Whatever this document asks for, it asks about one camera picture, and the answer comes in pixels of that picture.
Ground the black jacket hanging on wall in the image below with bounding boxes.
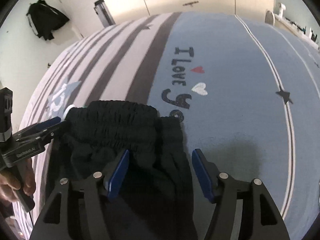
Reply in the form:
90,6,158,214
26,0,70,41

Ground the white bedside table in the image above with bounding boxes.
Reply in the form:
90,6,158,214
265,3,319,51

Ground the black clothes pile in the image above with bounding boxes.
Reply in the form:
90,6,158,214
46,101,197,239

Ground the striped star bed sheet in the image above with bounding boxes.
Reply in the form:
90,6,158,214
20,12,319,239

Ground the folded black drying rack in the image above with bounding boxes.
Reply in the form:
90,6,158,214
94,0,116,27

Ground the white room door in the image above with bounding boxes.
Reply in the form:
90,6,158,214
59,0,104,37

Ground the person left hand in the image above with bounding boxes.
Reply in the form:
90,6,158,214
1,159,36,205

